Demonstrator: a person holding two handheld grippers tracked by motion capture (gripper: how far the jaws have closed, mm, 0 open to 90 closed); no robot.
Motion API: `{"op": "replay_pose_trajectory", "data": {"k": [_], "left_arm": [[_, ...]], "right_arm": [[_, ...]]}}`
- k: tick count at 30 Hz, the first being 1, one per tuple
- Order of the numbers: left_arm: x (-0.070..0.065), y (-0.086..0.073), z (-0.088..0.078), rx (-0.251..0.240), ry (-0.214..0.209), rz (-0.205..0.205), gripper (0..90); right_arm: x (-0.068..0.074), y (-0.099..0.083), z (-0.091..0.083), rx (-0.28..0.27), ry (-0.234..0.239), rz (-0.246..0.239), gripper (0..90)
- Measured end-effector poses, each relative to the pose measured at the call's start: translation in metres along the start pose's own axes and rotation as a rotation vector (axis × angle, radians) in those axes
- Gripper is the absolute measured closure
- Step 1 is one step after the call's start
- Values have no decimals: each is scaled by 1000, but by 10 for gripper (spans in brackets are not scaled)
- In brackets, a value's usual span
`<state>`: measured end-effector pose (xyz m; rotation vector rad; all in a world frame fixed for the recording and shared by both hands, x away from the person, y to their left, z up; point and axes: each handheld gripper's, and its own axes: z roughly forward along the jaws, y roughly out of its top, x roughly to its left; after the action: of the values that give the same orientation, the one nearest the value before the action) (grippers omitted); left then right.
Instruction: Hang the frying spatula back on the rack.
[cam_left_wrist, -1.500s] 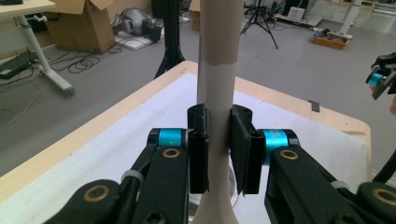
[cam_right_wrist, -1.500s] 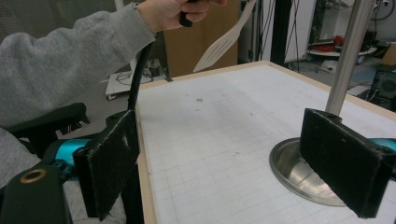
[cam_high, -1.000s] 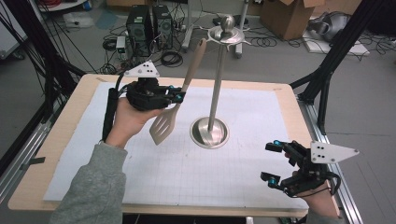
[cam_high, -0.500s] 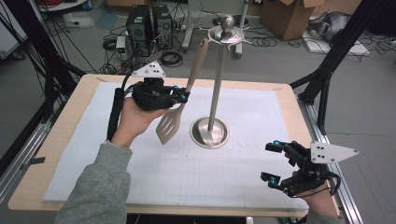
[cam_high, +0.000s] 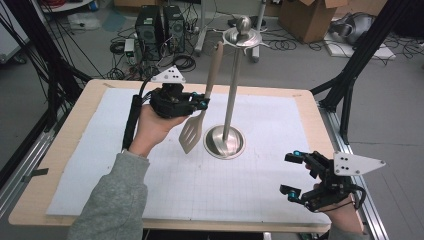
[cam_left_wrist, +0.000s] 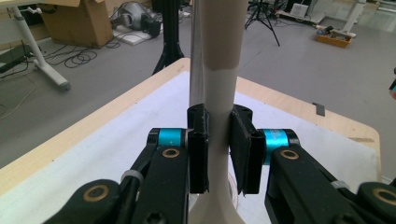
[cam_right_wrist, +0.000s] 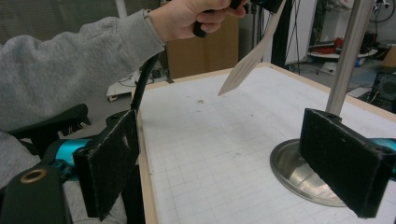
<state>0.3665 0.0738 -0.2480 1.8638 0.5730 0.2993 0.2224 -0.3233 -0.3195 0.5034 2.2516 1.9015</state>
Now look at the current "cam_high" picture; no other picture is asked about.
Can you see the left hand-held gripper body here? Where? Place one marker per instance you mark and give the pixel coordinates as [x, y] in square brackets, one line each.
[170, 101]

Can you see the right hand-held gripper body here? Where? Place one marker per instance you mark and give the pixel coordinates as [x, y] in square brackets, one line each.
[335, 186]

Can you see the beige slotted spatula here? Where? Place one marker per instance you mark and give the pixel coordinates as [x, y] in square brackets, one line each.
[191, 133]

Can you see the metal utensil stand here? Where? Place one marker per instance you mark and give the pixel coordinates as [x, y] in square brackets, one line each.
[233, 83]

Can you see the person's right hand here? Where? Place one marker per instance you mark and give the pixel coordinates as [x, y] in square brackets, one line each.
[345, 218]

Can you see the person's left hand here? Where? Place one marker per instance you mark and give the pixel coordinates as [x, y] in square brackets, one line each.
[150, 131]

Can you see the white stand leg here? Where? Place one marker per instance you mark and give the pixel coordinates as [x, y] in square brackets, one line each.
[201, 33]
[258, 55]

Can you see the small white power device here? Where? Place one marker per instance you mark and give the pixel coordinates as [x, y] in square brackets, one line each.
[129, 47]

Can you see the slim black computer tower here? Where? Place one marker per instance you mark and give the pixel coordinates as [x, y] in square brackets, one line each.
[174, 30]

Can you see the large black computer tower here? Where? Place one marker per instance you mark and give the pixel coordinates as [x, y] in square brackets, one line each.
[149, 33]

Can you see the white grid mat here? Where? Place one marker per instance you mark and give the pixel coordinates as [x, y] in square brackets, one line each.
[216, 186]

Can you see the clear plastic bag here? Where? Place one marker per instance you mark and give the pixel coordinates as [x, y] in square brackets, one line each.
[83, 21]

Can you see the brown cardboard box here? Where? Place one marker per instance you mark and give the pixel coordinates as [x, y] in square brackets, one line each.
[310, 20]

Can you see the white flat board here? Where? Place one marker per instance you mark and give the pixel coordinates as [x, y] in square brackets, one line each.
[383, 51]

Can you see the round white table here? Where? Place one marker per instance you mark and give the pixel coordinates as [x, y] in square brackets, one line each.
[66, 6]

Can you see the grey and white bag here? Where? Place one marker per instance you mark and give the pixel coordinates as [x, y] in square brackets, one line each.
[356, 28]

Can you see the white cabinet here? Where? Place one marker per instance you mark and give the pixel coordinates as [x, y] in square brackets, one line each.
[10, 36]

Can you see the black metal frame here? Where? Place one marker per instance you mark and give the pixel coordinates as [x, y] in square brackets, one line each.
[363, 53]
[43, 50]

